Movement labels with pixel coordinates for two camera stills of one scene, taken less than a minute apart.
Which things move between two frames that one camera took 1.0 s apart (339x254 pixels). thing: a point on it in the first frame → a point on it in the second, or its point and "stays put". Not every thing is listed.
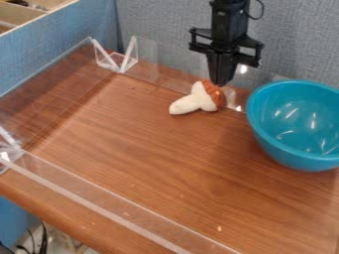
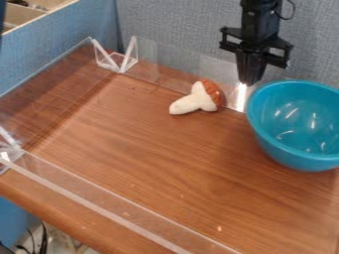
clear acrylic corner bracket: [116, 62] stays put
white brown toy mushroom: [205, 97] stays put
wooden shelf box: [18, 12] stays put
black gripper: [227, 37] → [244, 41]
